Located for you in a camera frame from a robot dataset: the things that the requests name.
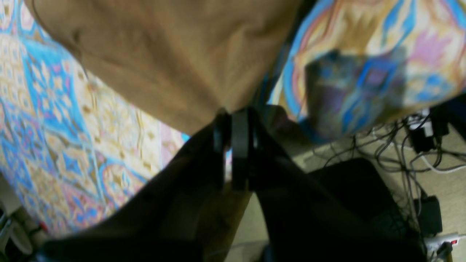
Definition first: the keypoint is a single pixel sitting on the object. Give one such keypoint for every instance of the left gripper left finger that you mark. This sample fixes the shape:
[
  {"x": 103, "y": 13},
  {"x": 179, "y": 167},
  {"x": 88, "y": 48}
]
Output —
[{"x": 159, "y": 223}]

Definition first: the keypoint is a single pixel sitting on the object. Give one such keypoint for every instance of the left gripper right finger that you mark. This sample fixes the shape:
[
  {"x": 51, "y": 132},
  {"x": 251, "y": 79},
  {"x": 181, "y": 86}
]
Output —
[{"x": 341, "y": 213}]

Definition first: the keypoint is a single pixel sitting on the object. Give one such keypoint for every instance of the brown t-shirt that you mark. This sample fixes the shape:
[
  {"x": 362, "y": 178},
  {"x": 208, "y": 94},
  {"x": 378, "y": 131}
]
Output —
[{"x": 178, "y": 60}]

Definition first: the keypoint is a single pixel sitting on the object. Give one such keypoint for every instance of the white power strip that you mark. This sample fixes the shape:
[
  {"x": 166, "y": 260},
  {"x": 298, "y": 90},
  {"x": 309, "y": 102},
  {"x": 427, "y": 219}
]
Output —
[{"x": 434, "y": 243}]

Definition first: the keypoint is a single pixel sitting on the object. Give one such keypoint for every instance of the patterned tablecloth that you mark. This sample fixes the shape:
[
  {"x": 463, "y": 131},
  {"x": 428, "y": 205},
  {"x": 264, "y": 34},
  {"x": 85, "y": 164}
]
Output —
[{"x": 75, "y": 150}]

